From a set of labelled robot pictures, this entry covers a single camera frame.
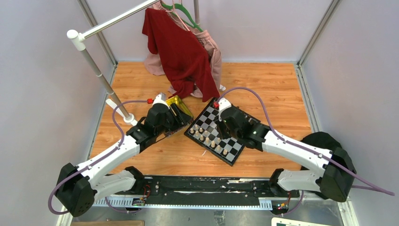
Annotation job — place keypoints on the dark red shirt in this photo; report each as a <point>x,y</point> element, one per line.
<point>177,53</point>

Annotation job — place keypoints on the black white chess board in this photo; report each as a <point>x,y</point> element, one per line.
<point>209,137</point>

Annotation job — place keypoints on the white camera left wrist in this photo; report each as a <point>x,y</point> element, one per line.
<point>159,99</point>

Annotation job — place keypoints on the white camera wrist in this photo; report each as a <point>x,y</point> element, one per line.
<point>159,99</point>
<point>221,105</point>

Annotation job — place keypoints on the black cloth pile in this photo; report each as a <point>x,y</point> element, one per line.
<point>323,140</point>

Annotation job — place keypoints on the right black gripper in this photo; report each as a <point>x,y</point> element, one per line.
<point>220,125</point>

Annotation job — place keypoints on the green clothes hanger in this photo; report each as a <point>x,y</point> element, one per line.
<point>191,23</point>

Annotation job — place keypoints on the pink garment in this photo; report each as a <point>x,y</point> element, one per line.
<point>212,56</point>

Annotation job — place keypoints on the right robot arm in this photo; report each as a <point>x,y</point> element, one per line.
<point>326,166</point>

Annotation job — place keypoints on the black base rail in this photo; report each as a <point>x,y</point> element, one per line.
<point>213,193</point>

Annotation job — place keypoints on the gold metal tin box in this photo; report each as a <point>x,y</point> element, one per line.
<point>179,115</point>

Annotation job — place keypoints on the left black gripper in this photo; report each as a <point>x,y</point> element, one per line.
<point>180,119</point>

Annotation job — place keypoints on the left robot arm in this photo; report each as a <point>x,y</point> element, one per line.
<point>78,187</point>

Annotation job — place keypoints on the white camera right wrist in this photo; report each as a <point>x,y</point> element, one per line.
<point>221,105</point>

